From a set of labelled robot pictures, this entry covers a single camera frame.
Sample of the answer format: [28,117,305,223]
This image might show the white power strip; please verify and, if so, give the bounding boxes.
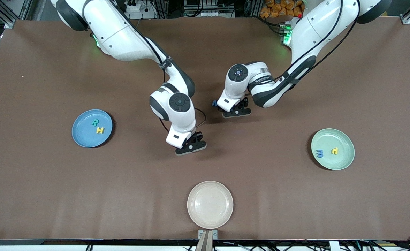
[125,0,157,20]

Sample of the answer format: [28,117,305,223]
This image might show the green plate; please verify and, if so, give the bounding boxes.
[311,128,355,171]

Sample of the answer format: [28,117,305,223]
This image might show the black equipment rack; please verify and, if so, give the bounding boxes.
[183,0,236,18]

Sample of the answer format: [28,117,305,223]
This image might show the cream plate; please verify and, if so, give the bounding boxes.
[187,181,234,230]

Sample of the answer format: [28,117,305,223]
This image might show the orange snack packets pile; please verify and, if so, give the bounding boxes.
[260,0,305,18]

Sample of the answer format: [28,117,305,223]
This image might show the blue plate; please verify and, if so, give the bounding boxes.
[71,109,113,148]

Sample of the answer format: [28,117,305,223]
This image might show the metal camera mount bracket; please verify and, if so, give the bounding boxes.
[198,229,218,251]

